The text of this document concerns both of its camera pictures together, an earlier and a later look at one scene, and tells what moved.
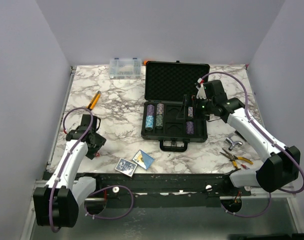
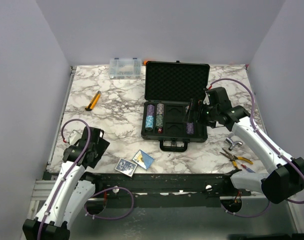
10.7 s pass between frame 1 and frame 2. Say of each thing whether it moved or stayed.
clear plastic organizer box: stayed
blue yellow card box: stayed
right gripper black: moved
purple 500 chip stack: stayed
